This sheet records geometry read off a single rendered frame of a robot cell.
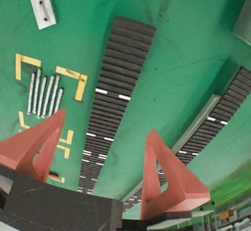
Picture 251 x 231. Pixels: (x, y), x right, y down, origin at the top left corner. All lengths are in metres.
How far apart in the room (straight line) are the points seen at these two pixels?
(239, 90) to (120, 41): 0.20
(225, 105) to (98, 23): 0.23
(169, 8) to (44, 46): 0.19
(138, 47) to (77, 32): 0.09
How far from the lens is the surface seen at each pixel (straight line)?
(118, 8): 0.22
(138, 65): 0.21
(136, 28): 0.20
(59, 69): 0.27
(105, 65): 0.21
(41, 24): 0.25
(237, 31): 0.26
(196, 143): 0.33
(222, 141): 0.43
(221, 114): 0.30
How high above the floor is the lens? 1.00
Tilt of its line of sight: 51 degrees down
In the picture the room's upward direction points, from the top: 175 degrees counter-clockwise
